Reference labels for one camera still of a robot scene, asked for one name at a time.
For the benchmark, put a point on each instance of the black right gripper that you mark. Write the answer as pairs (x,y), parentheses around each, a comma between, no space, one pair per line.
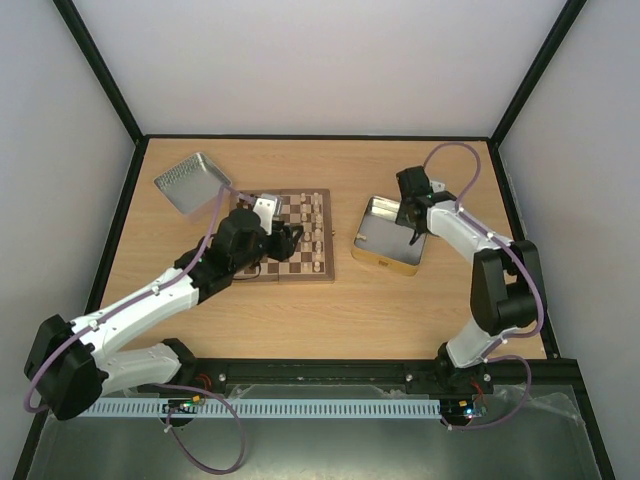
(413,216)

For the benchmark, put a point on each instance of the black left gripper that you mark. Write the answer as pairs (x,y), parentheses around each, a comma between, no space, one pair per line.
(285,246)

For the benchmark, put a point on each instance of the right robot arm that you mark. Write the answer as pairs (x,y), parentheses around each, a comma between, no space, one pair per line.
(507,288)

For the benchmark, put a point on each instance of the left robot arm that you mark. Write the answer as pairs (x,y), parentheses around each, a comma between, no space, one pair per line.
(72,364)

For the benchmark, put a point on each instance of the wooden chess board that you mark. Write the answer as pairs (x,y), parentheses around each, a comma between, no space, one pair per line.
(298,207)

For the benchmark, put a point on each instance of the gold tin box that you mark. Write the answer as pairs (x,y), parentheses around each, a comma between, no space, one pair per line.
(388,245)

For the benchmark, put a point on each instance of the silver embossed tin lid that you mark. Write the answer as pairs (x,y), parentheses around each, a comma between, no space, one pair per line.
(191,186)

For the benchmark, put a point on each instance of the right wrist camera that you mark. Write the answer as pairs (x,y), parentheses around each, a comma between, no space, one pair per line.
(413,183)

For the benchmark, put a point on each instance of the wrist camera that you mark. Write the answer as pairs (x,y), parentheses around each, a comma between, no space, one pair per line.
(413,183)
(267,207)

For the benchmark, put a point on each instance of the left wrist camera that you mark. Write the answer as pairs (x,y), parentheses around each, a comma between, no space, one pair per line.
(267,207)

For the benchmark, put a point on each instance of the light blue cable duct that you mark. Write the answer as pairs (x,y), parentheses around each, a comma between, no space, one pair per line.
(266,408)

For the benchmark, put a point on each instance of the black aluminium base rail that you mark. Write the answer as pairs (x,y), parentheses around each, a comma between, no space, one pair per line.
(414,377)

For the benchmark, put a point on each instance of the black enclosure frame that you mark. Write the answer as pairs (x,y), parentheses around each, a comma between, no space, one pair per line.
(561,27)

